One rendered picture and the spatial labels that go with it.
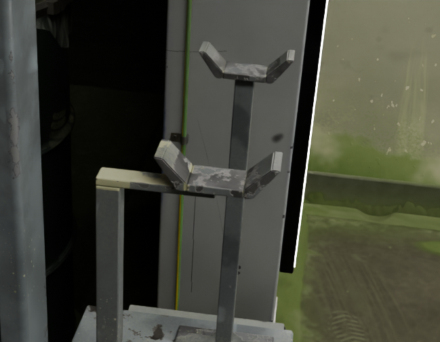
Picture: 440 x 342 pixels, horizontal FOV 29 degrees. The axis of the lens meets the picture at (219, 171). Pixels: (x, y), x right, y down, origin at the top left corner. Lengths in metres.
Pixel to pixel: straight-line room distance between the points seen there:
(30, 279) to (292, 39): 0.53
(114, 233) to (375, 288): 1.82
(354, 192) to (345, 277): 0.37
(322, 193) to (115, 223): 2.10
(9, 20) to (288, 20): 0.55
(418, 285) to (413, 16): 0.85
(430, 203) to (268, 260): 1.48
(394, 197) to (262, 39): 1.61
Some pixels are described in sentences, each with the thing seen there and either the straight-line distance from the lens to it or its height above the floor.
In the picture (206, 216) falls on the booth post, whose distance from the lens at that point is 1.22.
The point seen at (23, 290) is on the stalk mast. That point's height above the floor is 0.94.
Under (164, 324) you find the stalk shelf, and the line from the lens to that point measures 0.92.
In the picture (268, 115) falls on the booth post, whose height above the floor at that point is 0.90.
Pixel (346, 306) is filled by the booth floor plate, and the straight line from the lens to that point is 2.26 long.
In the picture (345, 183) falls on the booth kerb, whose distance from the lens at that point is 2.63.
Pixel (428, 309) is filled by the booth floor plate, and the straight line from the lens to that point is 2.31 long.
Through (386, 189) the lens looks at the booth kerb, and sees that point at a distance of 2.64.
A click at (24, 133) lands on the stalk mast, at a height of 1.07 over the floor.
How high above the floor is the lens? 1.35
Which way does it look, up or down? 27 degrees down
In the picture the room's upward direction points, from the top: 4 degrees clockwise
